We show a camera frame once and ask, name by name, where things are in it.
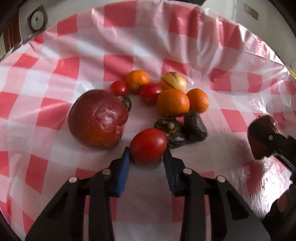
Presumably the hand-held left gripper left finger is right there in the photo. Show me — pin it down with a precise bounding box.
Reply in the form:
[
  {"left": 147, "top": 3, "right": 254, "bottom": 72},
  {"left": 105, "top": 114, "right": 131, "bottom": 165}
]
[{"left": 25, "top": 146, "right": 131, "bottom": 241}]

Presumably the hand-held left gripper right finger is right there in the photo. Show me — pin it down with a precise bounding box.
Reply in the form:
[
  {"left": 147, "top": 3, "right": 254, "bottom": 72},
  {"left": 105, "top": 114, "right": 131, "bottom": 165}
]
[{"left": 162, "top": 148, "right": 271, "bottom": 241}]

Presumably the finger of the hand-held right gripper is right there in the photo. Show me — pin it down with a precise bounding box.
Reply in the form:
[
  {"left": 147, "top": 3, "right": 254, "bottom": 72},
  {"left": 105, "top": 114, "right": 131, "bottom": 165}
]
[{"left": 266, "top": 130, "right": 296, "bottom": 173}]

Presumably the large red tomato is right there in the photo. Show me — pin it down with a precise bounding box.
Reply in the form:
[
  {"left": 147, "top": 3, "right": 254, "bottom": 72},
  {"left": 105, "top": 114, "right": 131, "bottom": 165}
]
[{"left": 130, "top": 128, "right": 168, "bottom": 164}]

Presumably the large orange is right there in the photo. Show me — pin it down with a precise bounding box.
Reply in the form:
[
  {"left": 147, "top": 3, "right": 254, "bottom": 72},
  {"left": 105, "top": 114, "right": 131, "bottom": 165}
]
[{"left": 157, "top": 89, "right": 190, "bottom": 117}]

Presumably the dark red apple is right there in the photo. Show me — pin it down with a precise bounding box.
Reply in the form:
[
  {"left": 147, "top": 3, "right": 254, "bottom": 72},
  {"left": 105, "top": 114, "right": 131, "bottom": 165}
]
[{"left": 68, "top": 89, "right": 129, "bottom": 150}]

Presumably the medium orange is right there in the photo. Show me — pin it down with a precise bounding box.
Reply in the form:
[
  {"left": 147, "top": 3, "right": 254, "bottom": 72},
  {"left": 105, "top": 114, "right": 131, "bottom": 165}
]
[{"left": 186, "top": 88, "right": 210, "bottom": 114}]

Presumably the medium red tomato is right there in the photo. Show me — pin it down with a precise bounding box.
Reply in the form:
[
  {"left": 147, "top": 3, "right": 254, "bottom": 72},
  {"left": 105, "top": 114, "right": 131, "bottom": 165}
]
[{"left": 139, "top": 83, "right": 163, "bottom": 105}]

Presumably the small red tomato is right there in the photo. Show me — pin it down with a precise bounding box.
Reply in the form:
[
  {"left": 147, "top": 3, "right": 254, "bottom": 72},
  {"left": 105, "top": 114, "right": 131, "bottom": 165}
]
[{"left": 110, "top": 80, "right": 129, "bottom": 95}]

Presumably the yellow striped pepino melon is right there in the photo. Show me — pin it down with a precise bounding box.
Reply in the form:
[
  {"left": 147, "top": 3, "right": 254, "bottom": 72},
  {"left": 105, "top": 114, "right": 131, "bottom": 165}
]
[{"left": 160, "top": 71, "right": 187, "bottom": 92}]

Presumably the small orange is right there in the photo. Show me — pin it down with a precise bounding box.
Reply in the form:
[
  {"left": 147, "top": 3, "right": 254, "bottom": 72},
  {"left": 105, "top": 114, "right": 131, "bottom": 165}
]
[{"left": 125, "top": 70, "right": 151, "bottom": 94}]

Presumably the red white checkered tablecloth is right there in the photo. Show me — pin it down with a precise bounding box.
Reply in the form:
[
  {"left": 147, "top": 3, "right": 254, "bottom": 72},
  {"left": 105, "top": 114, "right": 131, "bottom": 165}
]
[{"left": 0, "top": 0, "right": 293, "bottom": 241}]

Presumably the small beige wall plate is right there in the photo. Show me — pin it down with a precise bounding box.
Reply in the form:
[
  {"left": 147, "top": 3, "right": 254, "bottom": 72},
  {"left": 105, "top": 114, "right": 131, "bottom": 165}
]
[{"left": 245, "top": 5, "right": 259, "bottom": 21}]

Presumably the round metal wall plate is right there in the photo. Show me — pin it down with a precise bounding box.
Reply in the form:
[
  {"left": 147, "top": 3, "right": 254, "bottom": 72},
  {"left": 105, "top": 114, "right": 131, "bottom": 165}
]
[{"left": 27, "top": 7, "right": 48, "bottom": 30}]

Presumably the brown wooden door frame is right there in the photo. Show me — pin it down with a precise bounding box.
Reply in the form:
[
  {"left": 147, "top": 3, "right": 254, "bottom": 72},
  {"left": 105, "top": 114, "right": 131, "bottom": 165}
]
[{"left": 3, "top": 16, "right": 23, "bottom": 52}]

